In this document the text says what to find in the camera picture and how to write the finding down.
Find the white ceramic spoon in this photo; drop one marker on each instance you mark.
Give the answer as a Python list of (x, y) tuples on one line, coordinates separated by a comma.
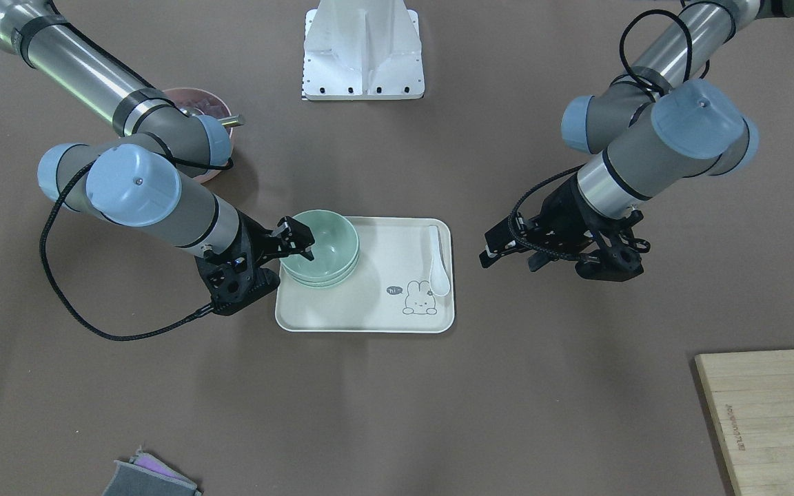
[(438, 276)]

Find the wooden cutting board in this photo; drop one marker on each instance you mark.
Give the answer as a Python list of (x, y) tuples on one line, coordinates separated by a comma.
[(750, 397)]

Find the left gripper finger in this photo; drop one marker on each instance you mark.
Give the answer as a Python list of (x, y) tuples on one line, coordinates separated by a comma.
[(544, 254), (500, 242)]

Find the metal scoop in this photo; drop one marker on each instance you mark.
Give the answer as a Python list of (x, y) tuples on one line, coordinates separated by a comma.
[(228, 121)]

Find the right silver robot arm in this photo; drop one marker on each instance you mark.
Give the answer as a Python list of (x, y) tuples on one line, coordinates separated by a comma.
[(146, 178)]

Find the green bowl on tray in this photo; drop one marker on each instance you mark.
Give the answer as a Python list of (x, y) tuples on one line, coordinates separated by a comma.
[(319, 285)]

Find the cream rabbit tray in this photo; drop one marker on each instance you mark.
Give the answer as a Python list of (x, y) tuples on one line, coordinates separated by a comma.
[(389, 290)]

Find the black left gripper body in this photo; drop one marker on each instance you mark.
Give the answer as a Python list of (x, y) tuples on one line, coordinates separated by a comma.
[(561, 215)]

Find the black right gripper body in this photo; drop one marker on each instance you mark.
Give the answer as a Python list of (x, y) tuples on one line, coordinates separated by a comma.
[(255, 239)]

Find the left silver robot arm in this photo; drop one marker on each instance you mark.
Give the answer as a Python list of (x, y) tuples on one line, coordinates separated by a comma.
[(658, 122)]

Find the pink bowl with ice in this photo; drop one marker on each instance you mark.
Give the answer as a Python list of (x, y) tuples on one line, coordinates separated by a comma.
[(193, 102)]

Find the green bowl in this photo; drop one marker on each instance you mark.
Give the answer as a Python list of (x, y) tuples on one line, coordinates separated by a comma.
[(319, 269), (335, 237), (319, 285)]

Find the grey folded cloth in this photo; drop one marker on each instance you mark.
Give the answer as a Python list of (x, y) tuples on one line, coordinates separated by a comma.
[(145, 474)]

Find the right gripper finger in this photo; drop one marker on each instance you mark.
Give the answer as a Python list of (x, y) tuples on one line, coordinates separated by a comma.
[(293, 236), (298, 251)]

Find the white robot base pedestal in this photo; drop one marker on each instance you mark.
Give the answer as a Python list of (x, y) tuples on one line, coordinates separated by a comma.
[(362, 51)]

